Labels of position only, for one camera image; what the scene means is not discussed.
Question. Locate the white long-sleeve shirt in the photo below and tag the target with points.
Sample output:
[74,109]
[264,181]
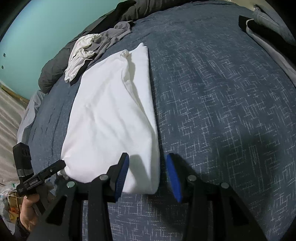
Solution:
[108,115]

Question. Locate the striped beige curtain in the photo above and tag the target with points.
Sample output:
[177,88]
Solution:
[9,129]

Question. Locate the person's left hand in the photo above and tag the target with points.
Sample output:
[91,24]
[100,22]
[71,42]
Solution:
[29,210]

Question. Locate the wooden board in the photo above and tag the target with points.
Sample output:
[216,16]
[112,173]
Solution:
[16,95]

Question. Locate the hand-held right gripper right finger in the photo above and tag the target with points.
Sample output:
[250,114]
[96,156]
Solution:
[173,178]

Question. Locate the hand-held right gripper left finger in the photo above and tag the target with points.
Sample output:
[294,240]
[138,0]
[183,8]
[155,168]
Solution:
[122,176]

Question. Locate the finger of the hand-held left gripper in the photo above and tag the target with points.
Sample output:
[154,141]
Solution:
[52,169]

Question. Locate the crumpled grey garment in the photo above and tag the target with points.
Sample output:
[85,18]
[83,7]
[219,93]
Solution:
[111,37]

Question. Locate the dark grey rolled duvet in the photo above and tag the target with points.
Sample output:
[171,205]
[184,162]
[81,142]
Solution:
[53,71]

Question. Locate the crumpled white garment black trim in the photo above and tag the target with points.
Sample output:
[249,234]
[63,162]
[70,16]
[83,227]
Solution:
[78,55]

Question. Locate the folded light grey garment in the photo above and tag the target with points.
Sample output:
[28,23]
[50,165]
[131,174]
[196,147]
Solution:
[268,51]

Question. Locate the blue patterned bed sheet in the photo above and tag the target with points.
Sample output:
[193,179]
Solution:
[219,104]

